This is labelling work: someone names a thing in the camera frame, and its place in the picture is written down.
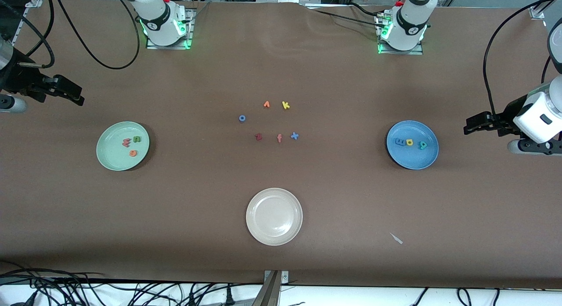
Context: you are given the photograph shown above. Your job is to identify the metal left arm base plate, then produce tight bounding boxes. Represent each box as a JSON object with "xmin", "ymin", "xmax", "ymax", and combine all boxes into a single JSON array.
[{"xmin": 377, "ymin": 12, "xmax": 425, "ymax": 56}]

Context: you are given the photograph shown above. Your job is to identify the blue plate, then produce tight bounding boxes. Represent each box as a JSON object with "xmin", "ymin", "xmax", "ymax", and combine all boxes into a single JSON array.
[{"xmin": 386, "ymin": 120, "xmax": 440, "ymax": 170}]

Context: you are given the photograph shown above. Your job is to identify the aluminium table side rail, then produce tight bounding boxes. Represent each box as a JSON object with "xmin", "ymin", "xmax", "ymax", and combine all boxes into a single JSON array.
[{"xmin": 12, "ymin": 0, "xmax": 44, "ymax": 45}]

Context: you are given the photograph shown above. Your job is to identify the green plate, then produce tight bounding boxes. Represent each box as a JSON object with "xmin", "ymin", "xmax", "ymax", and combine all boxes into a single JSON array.
[{"xmin": 96, "ymin": 121, "xmax": 150, "ymax": 172}]

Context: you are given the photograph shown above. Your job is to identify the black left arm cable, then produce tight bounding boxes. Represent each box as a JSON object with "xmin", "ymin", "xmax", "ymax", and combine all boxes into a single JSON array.
[{"xmin": 483, "ymin": 0, "xmax": 562, "ymax": 118}]

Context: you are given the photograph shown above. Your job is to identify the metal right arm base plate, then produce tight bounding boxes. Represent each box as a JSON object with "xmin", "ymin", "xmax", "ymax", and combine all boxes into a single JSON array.
[{"xmin": 146, "ymin": 7, "xmax": 194, "ymax": 50}]

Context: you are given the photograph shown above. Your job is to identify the black looped floor cables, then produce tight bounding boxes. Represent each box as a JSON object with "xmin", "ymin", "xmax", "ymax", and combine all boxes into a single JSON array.
[{"xmin": 408, "ymin": 288, "xmax": 501, "ymax": 306}]

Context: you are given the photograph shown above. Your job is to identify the metal table edge bracket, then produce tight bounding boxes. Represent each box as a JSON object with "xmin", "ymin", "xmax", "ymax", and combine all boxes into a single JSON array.
[{"xmin": 252, "ymin": 270, "xmax": 290, "ymax": 306}]

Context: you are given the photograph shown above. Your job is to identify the beige plate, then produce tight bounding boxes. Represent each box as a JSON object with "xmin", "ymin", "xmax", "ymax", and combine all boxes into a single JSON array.
[{"xmin": 245, "ymin": 188, "xmax": 303, "ymax": 246}]

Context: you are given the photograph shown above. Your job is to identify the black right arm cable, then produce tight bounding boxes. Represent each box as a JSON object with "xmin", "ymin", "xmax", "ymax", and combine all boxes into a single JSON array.
[{"xmin": 15, "ymin": 0, "xmax": 140, "ymax": 77}]

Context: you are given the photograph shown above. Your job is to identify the aluminium profile corner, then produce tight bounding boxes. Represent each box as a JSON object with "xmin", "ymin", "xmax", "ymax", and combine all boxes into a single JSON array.
[{"xmin": 529, "ymin": 0, "xmax": 562, "ymax": 20}]

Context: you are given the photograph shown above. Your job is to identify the black cable to arm base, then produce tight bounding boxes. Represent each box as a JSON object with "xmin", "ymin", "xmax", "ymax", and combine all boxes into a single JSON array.
[{"xmin": 303, "ymin": 2, "xmax": 387, "ymax": 28}]

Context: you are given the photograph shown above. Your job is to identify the black floor cable bundle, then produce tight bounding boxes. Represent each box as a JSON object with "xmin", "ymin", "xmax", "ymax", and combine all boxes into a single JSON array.
[{"xmin": 0, "ymin": 260, "xmax": 264, "ymax": 306}]

